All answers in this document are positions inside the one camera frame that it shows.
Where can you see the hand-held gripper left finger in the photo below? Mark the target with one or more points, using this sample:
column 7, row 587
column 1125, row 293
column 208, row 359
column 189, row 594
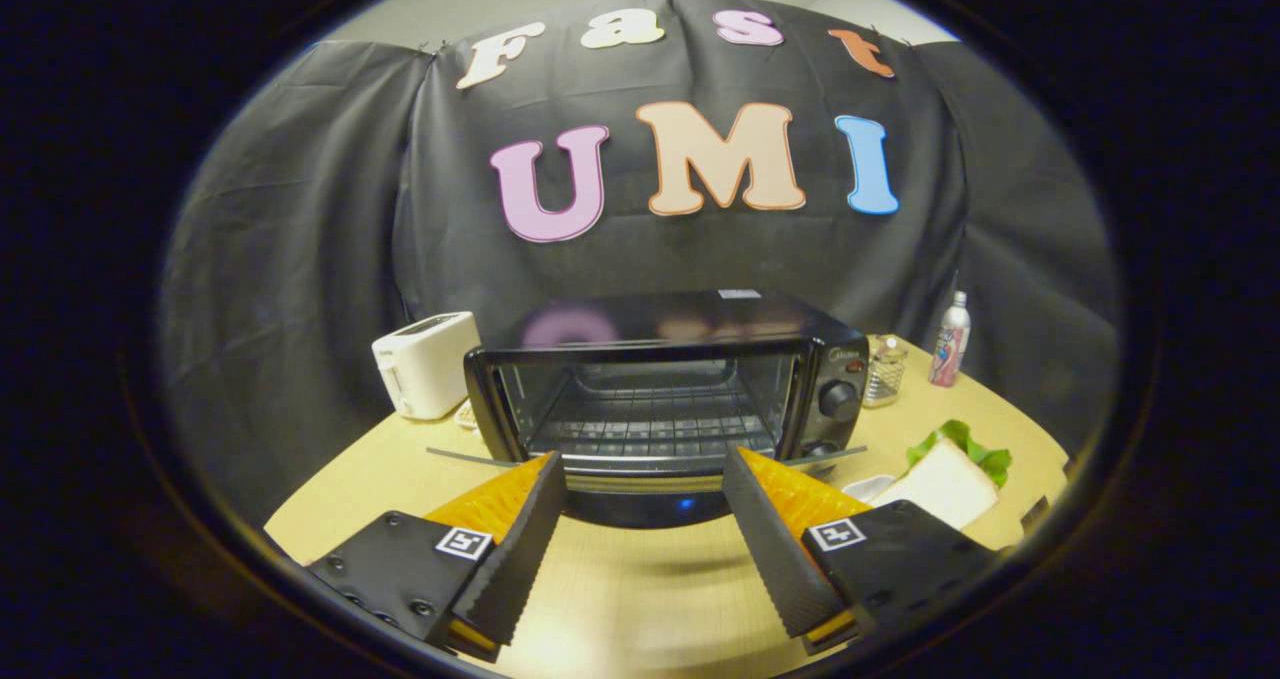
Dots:
column 520, row 559

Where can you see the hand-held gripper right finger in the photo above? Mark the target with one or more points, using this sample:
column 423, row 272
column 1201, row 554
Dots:
column 775, row 559

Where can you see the white bread lettuce sandwich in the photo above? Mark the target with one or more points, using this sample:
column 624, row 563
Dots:
column 945, row 484

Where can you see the black toaster oven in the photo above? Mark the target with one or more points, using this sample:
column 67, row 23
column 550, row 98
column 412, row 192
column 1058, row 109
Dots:
column 660, row 329

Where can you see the white pop-up toaster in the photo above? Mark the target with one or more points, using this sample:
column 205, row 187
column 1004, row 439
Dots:
column 425, row 364

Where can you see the white plastic tray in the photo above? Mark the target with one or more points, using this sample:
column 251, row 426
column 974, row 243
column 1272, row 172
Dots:
column 866, row 487

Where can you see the small black table-edge object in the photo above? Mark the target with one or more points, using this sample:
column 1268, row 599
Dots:
column 1035, row 514

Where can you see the white spray bottle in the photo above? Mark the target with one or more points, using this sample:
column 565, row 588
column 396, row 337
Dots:
column 950, row 344

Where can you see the black backdrop cloth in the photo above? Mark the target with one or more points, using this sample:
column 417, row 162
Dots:
column 320, row 259

